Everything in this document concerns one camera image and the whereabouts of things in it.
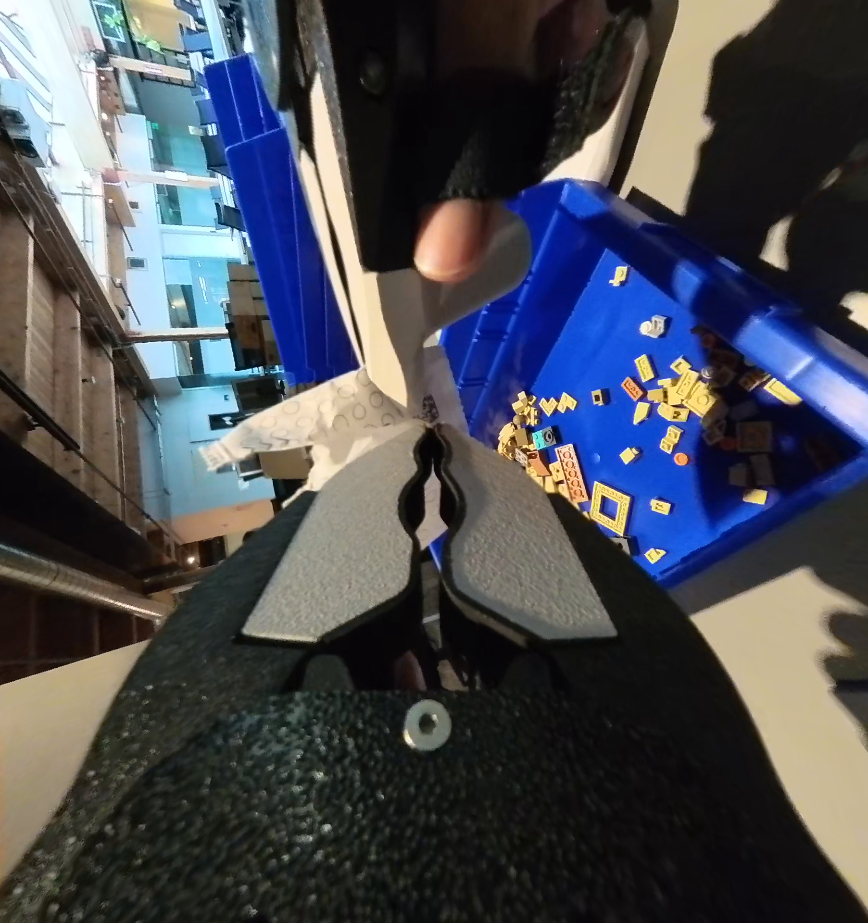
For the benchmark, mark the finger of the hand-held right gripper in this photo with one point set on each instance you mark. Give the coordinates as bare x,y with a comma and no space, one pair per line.
491,274
398,324

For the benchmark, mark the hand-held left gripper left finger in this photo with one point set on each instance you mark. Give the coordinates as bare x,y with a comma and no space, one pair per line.
333,570

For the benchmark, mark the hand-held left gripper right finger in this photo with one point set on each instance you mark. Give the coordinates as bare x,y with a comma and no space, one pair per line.
527,570

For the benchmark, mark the blue plastic bin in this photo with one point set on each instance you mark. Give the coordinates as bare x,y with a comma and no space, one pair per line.
585,324

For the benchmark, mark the white paper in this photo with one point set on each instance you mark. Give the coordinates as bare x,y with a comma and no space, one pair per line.
318,425

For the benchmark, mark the grey desk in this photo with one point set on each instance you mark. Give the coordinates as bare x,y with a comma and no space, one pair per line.
765,649

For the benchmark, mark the person's right hand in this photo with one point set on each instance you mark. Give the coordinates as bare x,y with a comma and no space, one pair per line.
452,241

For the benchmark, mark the brown long toy plate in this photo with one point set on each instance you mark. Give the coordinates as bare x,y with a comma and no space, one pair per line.
572,472

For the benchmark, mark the brown cardboard carton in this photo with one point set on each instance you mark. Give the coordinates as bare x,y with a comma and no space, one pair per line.
250,310

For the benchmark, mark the stack of blue bins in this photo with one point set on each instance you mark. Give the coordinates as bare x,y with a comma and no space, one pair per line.
282,216

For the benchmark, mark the tan frame toy brick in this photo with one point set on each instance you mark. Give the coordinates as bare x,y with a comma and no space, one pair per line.
595,508

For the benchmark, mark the silver ventilation duct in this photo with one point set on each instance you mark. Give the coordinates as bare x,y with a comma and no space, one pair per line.
59,577

